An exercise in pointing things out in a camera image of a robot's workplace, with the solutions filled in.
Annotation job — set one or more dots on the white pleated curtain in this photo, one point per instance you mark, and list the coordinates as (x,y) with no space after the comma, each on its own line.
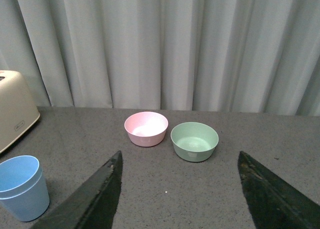
(255,56)

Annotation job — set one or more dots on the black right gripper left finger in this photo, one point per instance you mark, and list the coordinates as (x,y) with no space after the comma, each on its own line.
(93,205)

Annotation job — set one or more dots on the green plastic bowl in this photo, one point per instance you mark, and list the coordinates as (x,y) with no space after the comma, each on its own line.
(194,141)

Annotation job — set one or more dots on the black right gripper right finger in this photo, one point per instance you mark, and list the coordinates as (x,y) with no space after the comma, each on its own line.
(272,202)

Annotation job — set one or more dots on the pink plastic bowl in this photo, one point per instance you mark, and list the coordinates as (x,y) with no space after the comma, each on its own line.
(146,128)

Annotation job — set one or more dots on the cream white toaster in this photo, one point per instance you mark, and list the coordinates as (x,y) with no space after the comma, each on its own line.
(18,110)

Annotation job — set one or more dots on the light blue plastic cup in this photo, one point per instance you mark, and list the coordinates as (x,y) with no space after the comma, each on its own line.
(18,174)
(30,204)

